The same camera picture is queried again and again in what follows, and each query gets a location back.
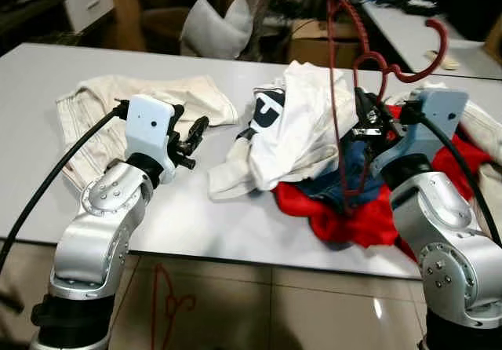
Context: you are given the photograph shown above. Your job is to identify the dark red clothes hanger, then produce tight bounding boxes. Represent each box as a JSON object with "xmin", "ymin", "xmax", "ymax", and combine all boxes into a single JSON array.
[
  {"xmin": 326, "ymin": 0, "xmax": 450, "ymax": 214},
  {"xmin": 151, "ymin": 262, "xmax": 197, "ymax": 350}
]

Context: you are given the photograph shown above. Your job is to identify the blue denim garment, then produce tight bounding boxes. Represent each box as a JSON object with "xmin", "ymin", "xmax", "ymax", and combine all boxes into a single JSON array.
[{"xmin": 294, "ymin": 142, "xmax": 379, "ymax": 206}]

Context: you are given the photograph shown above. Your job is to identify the white t-shirt dark print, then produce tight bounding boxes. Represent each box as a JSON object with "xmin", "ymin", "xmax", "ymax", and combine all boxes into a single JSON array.
[{"xmin": 208, "ymin": 60, "xmax": 358, "ymax": 202}]

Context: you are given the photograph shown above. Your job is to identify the beige trousers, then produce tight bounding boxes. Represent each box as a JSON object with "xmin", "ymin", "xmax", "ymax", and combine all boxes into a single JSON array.
[{"xmin": 55, "ymin": 74, "xmax": 238, "ymax": 191}]

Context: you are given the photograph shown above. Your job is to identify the white desk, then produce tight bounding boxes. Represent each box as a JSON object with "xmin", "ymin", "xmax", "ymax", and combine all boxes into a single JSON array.
[{"xmin": 357, "ymin": 0, "xmax": 502, "ymax": 80}]

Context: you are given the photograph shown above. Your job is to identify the brown cardboard box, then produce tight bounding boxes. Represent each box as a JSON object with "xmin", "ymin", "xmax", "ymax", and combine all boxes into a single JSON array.
[{"xmin": 289, "ymin": 19, "xmax": 369, "ymax": 70}]

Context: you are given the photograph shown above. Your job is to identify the beige remote control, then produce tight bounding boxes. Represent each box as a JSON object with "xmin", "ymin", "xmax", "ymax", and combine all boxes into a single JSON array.
[{"xmin": 431, "ymin": 50, "xmax": 462, "ymax": 71}]

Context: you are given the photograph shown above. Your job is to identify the plain red garment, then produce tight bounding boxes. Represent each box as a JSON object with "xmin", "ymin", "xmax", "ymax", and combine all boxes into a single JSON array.
[{"xmin": 273, "ymin": 103, "xmax": 497, "ymax": 261}]

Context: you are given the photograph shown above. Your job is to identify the grey pillow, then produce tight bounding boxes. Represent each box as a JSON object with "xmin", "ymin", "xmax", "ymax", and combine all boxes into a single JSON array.
[{"xmin": 180, "ymin": 0, "xmax": 254, "ymax": 60}]

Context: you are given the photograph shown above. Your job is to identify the small black device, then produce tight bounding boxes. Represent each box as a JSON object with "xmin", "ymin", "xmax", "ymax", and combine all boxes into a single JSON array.
[{"xmin": 404, "ymin": 0, "xmax": 440, "ymax": 16}]

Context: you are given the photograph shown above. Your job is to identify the white drawer cabinet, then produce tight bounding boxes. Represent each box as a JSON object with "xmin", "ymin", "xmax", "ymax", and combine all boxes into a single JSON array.
[{"xmin": 63, "ymin": 0, "xmax": 117, "ymax": 33}]

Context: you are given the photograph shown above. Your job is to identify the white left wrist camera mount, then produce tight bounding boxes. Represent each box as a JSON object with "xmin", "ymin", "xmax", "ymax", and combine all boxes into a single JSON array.
[{"xmin": 124, "ymin": 93, "xmax": 178, "ymax": 172}]

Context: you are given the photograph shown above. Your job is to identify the pale grey right wrist camera mount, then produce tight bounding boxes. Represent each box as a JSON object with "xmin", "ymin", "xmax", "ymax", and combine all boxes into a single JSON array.
[{"xmin": 406, "ymin": 89, "xmax": 470, "ymax": 164}]

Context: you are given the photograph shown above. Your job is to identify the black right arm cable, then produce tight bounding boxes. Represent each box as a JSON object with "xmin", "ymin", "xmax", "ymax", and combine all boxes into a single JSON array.
[{"xmin": 402, "ymin": 103, "xmax": 502, "ymax": 249}]

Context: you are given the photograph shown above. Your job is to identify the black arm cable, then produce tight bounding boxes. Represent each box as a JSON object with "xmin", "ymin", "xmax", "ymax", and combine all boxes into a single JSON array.
[
  {"xmin": 0, "ymin": 101, "xmax": 130, "ymax": 274},
  {"xmin": 402, "ymin": 103, "xmax": 502, "ymax": 249}
]

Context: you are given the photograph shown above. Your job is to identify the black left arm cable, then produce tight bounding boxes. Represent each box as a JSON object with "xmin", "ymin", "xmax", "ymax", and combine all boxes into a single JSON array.
[{"xmin": 0, "ymin": 101, "xmax": 130, "ymax": 274}]

